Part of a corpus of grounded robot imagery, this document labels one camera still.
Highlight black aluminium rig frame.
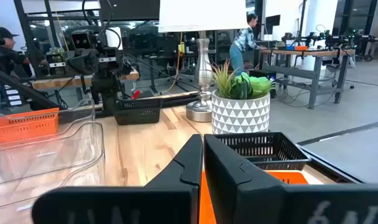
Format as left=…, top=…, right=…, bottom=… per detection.
left=0, top=62, right=199, bottom=121

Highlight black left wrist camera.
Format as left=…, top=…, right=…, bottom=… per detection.
left=70, top=30, right=93, bottom=50

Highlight black plastic basket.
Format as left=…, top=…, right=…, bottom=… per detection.
left=213, top=131, right=312, bottom=171
left=113, top=98, right=163, bottom=126

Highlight person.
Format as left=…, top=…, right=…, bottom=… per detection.
left=0, top=14, right=32, bottom=78
left=229, top=12, right=267, bottom=75

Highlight wooden workbench gray legs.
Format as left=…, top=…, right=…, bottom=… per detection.
left=260, top=46, right=357, bottom=110

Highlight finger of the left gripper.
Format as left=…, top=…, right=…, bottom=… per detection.
left=46, top=52, right=68, bottom=77
left=97, top=46, right=118, bottom=78

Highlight orange plastic basket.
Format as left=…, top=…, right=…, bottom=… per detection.
left=0, top=107, right=60, bottom=144
left=198, top=169, right=309, bottom=224

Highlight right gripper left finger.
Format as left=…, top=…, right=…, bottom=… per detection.
left=32, top=134, right=204, bottom=224

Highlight yellow hanging cable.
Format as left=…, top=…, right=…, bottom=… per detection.
left=162, top=32, right=186, bottom=94

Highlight succulent in triangle-patterned pot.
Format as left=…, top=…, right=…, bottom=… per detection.
left=209, top=60, right=276, bottom=135

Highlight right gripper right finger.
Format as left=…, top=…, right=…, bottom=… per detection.
left=203, top=134, right=378, bottom=224

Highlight silver table lamp white shade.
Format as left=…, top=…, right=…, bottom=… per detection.
left=158, top=0, right=248, bottom=123

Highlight black controller box white labels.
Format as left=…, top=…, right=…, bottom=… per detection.
left=1, top=83, right=25, bottom=108

